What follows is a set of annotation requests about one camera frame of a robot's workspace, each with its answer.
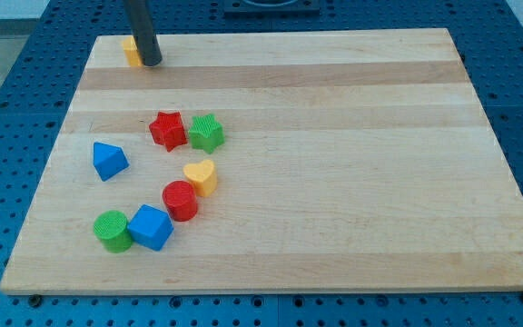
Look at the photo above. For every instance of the yellow heart block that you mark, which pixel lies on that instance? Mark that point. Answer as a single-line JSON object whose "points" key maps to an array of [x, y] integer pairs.
{"points": [[202, 176]]}

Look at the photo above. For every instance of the green star block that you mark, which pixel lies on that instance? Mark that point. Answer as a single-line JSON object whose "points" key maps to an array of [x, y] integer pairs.
{"points": [[206, 133]]}

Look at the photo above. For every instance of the light wooden board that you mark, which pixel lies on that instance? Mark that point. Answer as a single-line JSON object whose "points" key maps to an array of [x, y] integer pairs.
{"points": [[353, 161]]}

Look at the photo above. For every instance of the red cylinder block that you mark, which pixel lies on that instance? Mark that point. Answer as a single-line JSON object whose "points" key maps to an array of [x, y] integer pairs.
{"points": [[180, 201]]}

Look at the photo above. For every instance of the red star block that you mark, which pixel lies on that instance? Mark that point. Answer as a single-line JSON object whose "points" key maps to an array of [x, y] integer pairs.
{"points": [[168, 130]]}

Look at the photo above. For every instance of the blue cube block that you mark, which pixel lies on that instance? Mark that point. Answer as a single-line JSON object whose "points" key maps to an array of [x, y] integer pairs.
{"points": [[151, 227]]}

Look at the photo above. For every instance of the blue triangle block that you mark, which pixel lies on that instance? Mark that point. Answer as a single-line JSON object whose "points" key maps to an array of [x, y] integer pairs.
{"points": [[108, 160]]}

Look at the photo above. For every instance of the green cylinder block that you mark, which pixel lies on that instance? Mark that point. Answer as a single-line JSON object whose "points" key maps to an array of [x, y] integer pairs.
{"points": [[111, 230]]}

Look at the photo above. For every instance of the yellow block behind rod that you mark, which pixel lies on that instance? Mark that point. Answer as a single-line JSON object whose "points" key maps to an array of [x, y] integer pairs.
{"points": [[131, 52]]}

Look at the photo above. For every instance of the black cylindrical pointer rod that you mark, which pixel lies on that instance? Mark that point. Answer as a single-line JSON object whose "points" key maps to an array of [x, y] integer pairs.
{"points": [[141, 23]]}

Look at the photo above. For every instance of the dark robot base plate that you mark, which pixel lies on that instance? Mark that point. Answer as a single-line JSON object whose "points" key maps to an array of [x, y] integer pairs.
{"points": [[270, 7]]}

